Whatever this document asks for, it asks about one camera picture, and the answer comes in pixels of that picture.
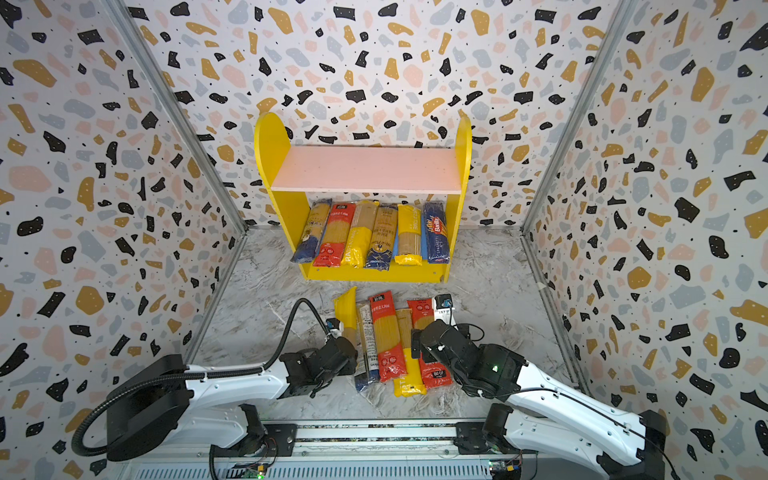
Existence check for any white label noodle bag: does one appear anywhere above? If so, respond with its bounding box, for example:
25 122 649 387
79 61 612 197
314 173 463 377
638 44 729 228
354 302 381 393

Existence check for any yellow top spaghetti bag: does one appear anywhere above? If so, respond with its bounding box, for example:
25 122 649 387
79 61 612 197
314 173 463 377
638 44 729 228
334 287 359 347

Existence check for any dark blue Anko pasta bag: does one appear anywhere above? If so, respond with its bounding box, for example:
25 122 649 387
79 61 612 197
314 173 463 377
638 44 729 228
291 198 333 264

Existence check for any red black-label spaghetti bag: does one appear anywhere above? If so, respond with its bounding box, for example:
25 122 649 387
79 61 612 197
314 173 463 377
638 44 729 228
313 202 356 268

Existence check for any blue starry pasta bag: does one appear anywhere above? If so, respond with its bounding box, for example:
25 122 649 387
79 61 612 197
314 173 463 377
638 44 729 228
364 204 398 271

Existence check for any blue Barilla spaghetti pack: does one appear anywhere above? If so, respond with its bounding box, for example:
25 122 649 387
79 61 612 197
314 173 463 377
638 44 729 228
422 201 450 264

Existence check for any yellow Pastatime bag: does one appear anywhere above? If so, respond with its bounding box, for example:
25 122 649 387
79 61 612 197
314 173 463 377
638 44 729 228
395 205 423 266
341 200 379 268

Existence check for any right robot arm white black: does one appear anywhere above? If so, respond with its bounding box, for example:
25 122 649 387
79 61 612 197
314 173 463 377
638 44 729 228
413 320 672 479

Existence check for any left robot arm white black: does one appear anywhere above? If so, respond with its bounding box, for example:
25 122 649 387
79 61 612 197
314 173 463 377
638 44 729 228
106 337 358 462

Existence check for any yellow end spaghetti bag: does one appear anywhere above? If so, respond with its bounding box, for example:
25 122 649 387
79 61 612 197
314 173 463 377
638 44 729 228
394 309 427 398

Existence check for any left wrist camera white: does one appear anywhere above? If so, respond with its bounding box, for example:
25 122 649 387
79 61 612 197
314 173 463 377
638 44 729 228
326 317 344 338

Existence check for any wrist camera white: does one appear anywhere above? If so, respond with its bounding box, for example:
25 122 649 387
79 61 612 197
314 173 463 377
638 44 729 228
326 317 344 338
432 293 455 325

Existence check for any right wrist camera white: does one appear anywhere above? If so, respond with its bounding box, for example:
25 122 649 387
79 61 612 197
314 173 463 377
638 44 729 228
432 293 455 325

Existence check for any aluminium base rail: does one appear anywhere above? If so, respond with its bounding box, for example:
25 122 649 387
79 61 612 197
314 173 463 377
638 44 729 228
112 419 608 479

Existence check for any black corrugated cable hose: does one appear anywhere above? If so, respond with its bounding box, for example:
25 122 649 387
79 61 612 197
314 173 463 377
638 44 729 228
70 297 334 458

